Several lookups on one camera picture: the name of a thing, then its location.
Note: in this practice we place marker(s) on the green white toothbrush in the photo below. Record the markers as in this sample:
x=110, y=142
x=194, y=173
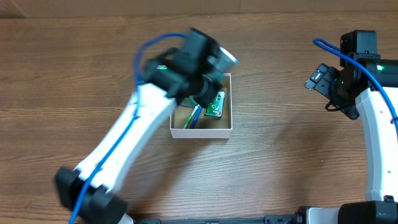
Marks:
x=191, y=116

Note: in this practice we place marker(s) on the black base frame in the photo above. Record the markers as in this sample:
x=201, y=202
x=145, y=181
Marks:
x=214, y=219

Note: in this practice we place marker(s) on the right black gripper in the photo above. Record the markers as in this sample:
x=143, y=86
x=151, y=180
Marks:
x=323, y=83

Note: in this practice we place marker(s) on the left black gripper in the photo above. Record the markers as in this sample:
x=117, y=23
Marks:
x=208, y=98

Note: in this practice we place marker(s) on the blue toothbrush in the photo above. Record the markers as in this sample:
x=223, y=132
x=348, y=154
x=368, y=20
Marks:
x=196, y=117

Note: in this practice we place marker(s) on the green Dettol soap packet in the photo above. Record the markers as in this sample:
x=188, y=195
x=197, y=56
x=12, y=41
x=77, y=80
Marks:
x=215, y=108

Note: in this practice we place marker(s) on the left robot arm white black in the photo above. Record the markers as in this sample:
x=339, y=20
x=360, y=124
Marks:
x=194, y=70

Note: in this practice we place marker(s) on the white cardboard box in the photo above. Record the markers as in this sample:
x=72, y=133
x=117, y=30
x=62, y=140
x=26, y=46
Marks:
x=206, y=127

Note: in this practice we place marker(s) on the purple soap pump bottle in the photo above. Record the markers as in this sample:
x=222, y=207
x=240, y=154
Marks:
x=188, y=103

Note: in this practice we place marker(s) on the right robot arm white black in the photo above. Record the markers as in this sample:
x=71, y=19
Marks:
x=366, y=89

